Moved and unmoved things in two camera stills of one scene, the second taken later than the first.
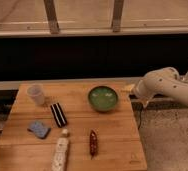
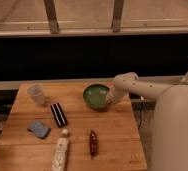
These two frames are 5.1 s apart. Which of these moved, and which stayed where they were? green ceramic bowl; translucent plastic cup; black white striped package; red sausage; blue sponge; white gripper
Moved: white gripper; green ceramic bowl
Stayed: translucent plastic cup; black white striped package; blue sponge; red sausage
